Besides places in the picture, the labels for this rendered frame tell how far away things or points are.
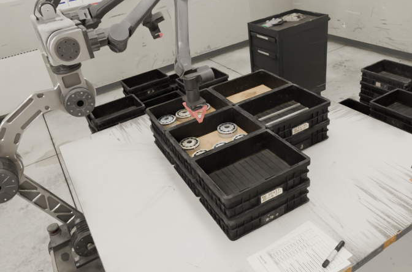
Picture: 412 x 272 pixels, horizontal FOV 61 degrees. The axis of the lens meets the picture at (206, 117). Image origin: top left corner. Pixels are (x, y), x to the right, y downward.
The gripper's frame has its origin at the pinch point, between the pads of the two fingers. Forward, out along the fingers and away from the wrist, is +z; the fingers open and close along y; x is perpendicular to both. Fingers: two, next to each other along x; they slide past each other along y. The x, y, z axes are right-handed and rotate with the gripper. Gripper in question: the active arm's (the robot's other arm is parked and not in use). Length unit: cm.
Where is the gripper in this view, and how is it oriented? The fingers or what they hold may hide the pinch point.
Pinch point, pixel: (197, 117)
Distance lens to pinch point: 152.0
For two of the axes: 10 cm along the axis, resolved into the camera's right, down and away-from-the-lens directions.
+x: -8.7, 3.4, -3.5
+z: 1.4, 8.6, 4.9
